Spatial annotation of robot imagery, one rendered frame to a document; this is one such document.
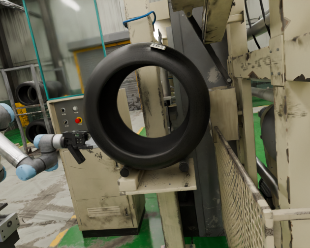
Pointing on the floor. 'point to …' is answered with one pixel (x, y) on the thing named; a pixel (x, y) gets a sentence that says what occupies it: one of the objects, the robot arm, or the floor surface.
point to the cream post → (154, 116)
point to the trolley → (34, 100)
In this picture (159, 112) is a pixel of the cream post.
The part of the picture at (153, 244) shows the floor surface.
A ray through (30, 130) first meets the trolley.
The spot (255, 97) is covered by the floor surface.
